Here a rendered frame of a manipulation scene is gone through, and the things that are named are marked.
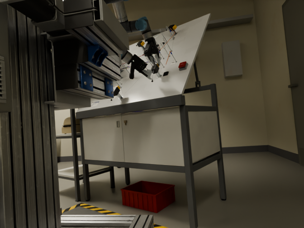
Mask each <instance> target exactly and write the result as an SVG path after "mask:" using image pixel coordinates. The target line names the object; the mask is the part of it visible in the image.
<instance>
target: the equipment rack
mask: <svg viewBox="0 0 304 228"><path fill-rule="evenodd" d="M70 116H71V133H67V134H56V139H62V138H72V152H73V167H69V168H65V169H61V170H58V178H62V179H66V180H72V181H75V196H76V200H75V201H76V202H79V201H81V195H80V180H83V183H84V179H83V165H78V152H77V138H80V143H81V133H77V132H76V117H75V109H70ZM81 157H82V151H81ZM81 163H82V158H81ZM88 167H89V177H92V176H96V175H99V174H103V173H106V172H109V171H110V183H111V188H115V181H114V167H113V166H101V165H92V164H88Z"/></svg>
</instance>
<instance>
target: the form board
mask: <svg viewBox="0 0 304 228"><path fill-rule="evenodd" d="M210 16H211V13H210V14H207V15H204V16H202V17H199V18H197V19H194V20H192V21H190V22H187V23H185V24H182V25H179V26H177V28H176V29H175V32H176V33H177V34H176V35H175V36H174V37H175V38H174V40H173V38H172V36H171V34H170V32H169V31H168V30H167V31H165V32H162V33H160V34H157V35H158V37H157V38H155V40H156V44H159V46H158V48H159V47H160V49H161V50H160V53H161V55H162V56H161V63H162V64H163V65H162V64H160V66H159V70H158V71H159V73H160V74H162V76H161V77H158V78H157V75H156V74H153V82H152V80H150V79H148V78H147V77H145V76H144V75H143V74H142V73H139V72H138V71H137V70H136V69H134V79H130V78H129V73H128V71H127V70H126V69H122V70H123V71H122V73H121V74H120V75H121V77H123V78H122V79H121V80H120V82H121V83H122V85H121V83H120V82H119V81H116V82H117V83H118V84H119V85H120V86H121V87H122V88H120V92H119V94H120V95H121V96H123V98H122V99H119V98H118V96H116V97H115V99H113V100H112V101H111V99H103V100H96V99H92V98H91V99H90V102H92V101H95V102H98V101H99V103H98V105H97V106H94V107H92V105H91V107H86V108H79V109H78V110H77V112H81V111H87V110H93V109H100V108H106V107H111V106H117V105H124V104H130V103H135V102H141V101H146V100H154V99H159V98H165V97H170V96H176V95H183V93H184V91H185V87H186V85H187V82H188V79H189V77H190V73H191V70H192V68H193V65H194V62H195V59H196V56H197V53H198V51H199V48H200V45H201V42H202V39H203V36H204V33H205V31H206V28H207V25H208V22H209V19H210ZM162 34H163V35H162ZM155 36H156V35H155ZM163 36H164V37H165V39H167V44H168V45H169V46H168V45H167V44H166V41H165V42H164V43H165V44H164V45H165V46H164V45H163V44H162V41H163V40H164V39H163V38H164V37H163ZM137 43H138V42H137ZM137 43H135V44H132V45H130V46H129V50H128V51H129V52H130V53H131V54H132V55H134V54H136V53H137V56H138V57H139V58H141V59H142V60H144V62H148V58H147V57H145V56H142V55H143V54H144V53H143V52H144V51H142V48H141V47H138V46H136V45H137ZM160 43H161V44H162V45H161V44H160ZM162 46H163V47H164V48H165V49H166V51H167V52H168V54H169V53H170V51H171V50H172V52H171V53H172V54H171V53H170V54H169V56H170V57H168V54H167V52H166V51H165V49H164V48H162ZM169 47H170V48H169ZM170 49H171V50H170ZM172 55H173V56H174V57H173V56H172ZM159 56H160V54H159ZM163 58H164V59H163ZM174 58H175V59H174ZM167 59H168V60H167ZM175 60H177V62H176V63H175V64H173V65H170V64H171V62H172V61H175ZM185 61H186V63H188V67H187V69H186V70H182V71H180V70H179V67H178V66H179V64H180V63H181V62H185ZM166 62H167V63H166ZM163 66H164V68H163ZM166 71H168V75H167V76H163V74H164V72H166Z"/></svg>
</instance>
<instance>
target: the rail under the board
mask: <svg viewBox="0 0 304 228"><path fill-rule="evenodd" d="M181 105H185V96H184V95H176V96H170V97H165V98H159V99H154V100H146V101H141V102H135V103H130V104H122V105H117V106H111V107H106V108H100V109H93V110H87V111H81V112H76V119H85V118H92V117H99V116H106V115H113V114H123V113H130V112H137V111H144V110H151V109H161V108H168V107H175V106H181Z"/></svg>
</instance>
